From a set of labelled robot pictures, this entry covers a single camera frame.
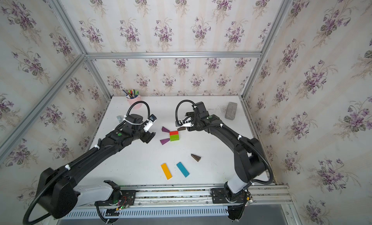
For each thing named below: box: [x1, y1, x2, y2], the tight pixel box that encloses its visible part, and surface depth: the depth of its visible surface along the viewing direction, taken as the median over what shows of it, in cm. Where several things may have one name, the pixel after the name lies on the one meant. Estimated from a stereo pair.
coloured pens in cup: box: [122, 89, 140, 99], surface depth 109 cm
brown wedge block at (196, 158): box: [190, 153, 202, 162], surface depth 88 cm
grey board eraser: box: [224, 101, 238, 121], surface depth 110 cm
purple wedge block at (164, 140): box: [159, 138, 171, 145], surface depth 95 cm
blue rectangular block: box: [176, 161, 190, 178], surface depth 84 cm
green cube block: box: [169, 131, 180, 142], surface depth 98 cm
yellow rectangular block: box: [160, 162, 173, 180], surface depth 84 cm
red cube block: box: [169, 130, 179, 136], surface depth 98 cm
